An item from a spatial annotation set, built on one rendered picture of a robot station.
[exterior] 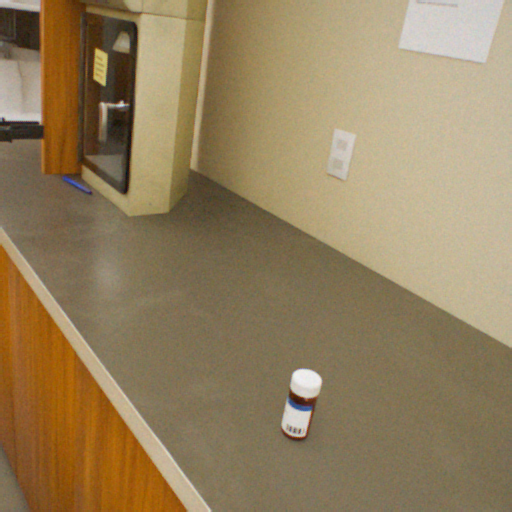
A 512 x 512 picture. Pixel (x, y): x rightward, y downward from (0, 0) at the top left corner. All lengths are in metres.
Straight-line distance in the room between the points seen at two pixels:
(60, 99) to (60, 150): 0.14
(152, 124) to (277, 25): 0.47
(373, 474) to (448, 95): 0.77
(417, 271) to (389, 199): 0.18
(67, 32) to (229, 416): 1.16
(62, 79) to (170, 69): 0.40
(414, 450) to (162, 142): 0.91
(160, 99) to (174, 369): 0.71
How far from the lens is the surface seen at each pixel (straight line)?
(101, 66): 1.45
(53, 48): 1.61
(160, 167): 1.37
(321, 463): 0.72
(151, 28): 1.29
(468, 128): 1.17
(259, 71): 1.62
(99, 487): 1.09
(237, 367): 0.85
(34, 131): 1.26
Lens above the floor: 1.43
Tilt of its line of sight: 24 degrees down
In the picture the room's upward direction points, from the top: 9 degrees clockwise
